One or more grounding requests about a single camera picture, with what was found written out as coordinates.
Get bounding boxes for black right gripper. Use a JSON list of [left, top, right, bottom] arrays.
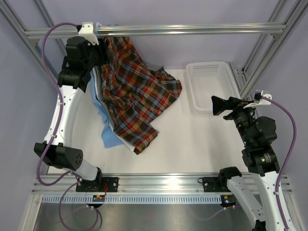
[[211, 96, 259, 147]]

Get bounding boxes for plaid shirt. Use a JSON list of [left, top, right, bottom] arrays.
[[101, 37, 182, 154]]

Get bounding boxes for light blue hanger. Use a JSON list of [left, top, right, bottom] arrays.
[[95, 23, 103, 38]]

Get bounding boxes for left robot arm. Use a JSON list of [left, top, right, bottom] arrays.
[[34, 36, 107, 192]]

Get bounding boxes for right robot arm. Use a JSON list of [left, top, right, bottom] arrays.
[[211, 91, 297, 231]]

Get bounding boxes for grey shirt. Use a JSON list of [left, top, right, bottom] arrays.
[[143, 61, 164, 75]]

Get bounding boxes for light blue shirt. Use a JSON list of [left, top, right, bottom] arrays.
[[90, 68, 123, 148]]

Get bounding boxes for white plastic basket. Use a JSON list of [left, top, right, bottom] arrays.
[[186, 62, 240, 114]]

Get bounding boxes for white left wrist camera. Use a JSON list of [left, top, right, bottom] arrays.
[[78, 22, 99, 45]]

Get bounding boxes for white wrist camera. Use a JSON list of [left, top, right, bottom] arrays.
[[78, 22, 99, 45], [244, 90, 272, 109]]

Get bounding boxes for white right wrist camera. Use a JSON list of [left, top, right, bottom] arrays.
[[244, 90, 272, 109]]

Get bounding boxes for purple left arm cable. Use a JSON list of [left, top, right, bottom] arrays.
[[35, 21, 82, 187]]

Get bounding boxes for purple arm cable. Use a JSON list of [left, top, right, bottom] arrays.
[[262, 96, 297, 231], [35, 21, 82, 187]]

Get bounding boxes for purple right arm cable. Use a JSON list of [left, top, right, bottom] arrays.
[[262, 96, 297, 231]]

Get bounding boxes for aluminium hanging rail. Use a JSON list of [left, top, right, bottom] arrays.
[[24, 22, 287, 40]]

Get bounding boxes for aluminium frame left posts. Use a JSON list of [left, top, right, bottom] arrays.
[[0, 0, 65, 79]]

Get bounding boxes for aluminium frame posts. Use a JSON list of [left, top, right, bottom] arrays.
[[0, 0, 65, 79], [228, 0, 308, 99]]

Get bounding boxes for purple floor cable right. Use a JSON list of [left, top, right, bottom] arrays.
[[194, 204, 244, 221]]

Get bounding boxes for purple floor cable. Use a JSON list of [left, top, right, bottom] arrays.
[[58, 182, 100, 231], [194, 204, 244, 221]]

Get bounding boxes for aluminium frame right posts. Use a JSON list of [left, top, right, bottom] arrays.
[[228, 0, 308, 99]]

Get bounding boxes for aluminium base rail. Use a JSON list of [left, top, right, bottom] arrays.
[[31, 173, 292, 194]]

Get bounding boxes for white slotted cable duct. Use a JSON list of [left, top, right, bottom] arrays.
[[42, 194, 222, 204]]

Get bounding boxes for purple floor cable left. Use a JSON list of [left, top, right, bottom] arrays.
[[58, 182, 100, 231]]

